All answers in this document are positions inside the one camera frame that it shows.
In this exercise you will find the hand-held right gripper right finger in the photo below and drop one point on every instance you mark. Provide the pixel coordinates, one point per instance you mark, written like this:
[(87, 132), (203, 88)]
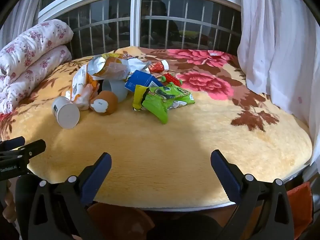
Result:
[(225, 177)]

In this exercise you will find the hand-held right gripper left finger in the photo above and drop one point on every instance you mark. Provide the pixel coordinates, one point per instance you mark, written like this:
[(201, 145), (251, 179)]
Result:
[(97, 177)]

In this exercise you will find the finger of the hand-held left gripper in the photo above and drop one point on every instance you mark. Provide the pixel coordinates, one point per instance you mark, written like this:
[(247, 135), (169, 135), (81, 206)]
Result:
[(35, 147), (13, 143)]

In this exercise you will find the person's left hand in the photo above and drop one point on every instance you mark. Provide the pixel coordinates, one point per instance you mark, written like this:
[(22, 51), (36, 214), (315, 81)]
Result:
[(7, 200)]

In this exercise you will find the white paper cup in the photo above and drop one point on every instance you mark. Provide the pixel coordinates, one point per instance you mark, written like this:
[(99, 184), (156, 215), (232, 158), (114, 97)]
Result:
[(66, 116)]

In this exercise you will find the yellow floral plush blanket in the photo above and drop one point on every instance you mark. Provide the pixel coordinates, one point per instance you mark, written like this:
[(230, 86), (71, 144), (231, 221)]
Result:
[(175, 155)]

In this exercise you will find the brown plush toy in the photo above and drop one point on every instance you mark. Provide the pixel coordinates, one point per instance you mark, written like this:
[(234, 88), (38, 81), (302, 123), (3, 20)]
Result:
[(107, 100)]

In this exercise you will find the white orange snack bag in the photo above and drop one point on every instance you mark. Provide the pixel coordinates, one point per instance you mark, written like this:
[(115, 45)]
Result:
[(81, 82)]

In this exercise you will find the translucent plastic cup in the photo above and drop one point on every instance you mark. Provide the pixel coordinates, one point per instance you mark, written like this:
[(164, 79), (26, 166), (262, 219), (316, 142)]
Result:
[(116, 90)]

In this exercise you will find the yellow green snack packet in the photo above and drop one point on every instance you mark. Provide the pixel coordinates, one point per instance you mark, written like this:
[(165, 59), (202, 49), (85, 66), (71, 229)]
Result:
[(138, 97)]

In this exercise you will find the folded floral quilt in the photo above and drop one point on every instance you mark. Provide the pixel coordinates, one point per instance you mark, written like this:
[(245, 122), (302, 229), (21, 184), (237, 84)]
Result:
[(30, 45)]

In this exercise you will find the blue cardboard box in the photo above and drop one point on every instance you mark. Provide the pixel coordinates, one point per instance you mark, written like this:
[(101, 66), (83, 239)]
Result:
[(142, 80)]

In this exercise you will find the crumpled orange foil snack bag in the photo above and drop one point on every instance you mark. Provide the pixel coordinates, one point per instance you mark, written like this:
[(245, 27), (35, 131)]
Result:
[(112, 67)]

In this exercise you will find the red toy block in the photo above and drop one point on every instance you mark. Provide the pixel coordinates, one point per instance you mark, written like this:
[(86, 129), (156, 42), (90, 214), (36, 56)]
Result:
[(172, 78)]

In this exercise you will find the crumpled white paper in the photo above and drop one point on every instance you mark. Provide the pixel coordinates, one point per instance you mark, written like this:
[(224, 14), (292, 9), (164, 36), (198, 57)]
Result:
[(137, 63)]

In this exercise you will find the red white wrapper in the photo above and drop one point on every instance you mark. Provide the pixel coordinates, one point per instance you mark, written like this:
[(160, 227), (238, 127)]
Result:
[(156, 67)]

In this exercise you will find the white sheer curtain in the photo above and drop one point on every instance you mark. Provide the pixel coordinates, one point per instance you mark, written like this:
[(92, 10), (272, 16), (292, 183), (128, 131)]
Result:
[(275, 42), (22, 12)]

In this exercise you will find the metal window bars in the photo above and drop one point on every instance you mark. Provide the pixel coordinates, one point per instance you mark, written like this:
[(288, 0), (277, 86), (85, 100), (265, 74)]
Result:
[(160, 17)]

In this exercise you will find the white window frame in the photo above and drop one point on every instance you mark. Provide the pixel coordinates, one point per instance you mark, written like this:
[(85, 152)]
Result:
[(136, 12)]

